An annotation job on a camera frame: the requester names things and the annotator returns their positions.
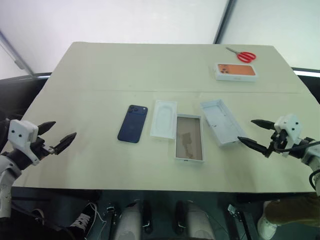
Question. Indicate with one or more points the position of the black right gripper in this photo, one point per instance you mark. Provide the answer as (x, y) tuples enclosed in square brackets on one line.
[(278, 140)]

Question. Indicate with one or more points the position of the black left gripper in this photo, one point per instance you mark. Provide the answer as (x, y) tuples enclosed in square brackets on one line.
[(41, 147)]

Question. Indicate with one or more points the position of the white phone box lid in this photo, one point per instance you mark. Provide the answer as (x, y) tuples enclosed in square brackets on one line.
[(221, 122)]

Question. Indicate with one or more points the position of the white phone box base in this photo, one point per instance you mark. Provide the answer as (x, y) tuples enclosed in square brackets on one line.
[(188, 140)]

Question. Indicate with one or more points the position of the dark blue smartphone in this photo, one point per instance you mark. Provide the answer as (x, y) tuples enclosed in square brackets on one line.
[(132, 125)]

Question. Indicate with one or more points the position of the white moulded tray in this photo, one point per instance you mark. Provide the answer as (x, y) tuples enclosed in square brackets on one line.
[(163, 120)]

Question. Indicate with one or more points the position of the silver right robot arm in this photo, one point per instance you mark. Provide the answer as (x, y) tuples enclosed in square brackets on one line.
[(312, 158)]

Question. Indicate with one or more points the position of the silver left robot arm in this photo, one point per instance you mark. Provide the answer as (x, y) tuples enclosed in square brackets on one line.
[(5, 180)]

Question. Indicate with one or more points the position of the closed box with orange phone print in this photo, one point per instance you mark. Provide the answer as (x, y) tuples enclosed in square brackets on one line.
[(236, 71)]

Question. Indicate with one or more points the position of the black low furniture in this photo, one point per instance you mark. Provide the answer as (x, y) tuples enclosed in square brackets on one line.
[(17, 95)]

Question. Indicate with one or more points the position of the olive trouser leg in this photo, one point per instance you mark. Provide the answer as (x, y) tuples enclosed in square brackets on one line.
[(295, 210)]

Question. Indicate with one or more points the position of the black sneaker with white laces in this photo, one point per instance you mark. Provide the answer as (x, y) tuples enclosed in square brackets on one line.
[(83, 220)]

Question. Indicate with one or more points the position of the white shoe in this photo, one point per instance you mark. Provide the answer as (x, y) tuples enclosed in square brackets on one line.
[(267, 227)]

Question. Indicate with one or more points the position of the grey rounded leg shell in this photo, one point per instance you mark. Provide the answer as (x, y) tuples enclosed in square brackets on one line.
[(127, 222), (200, 222)]

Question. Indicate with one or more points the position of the black upright bar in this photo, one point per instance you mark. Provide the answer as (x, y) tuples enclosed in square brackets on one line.
[(180, 212), (147, 212)]

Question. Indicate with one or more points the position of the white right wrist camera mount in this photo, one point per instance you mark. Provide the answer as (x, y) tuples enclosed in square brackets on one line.
[(291, 125)]

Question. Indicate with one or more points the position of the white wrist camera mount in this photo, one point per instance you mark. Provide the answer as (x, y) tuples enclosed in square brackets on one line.
[(21, 132), (291, 125)]

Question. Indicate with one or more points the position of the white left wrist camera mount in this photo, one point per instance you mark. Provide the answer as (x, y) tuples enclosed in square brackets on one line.
[(21, 132)]

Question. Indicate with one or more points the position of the silver metal bracket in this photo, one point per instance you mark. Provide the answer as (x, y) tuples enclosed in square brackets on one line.
[(232, 209), (110, 211)]

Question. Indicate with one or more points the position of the grey slanted window frame bar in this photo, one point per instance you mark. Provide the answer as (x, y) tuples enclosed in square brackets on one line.
[(15, 53)]

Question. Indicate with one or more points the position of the dark slanted window frame bar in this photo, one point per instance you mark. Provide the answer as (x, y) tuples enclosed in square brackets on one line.
[(225, 20)]

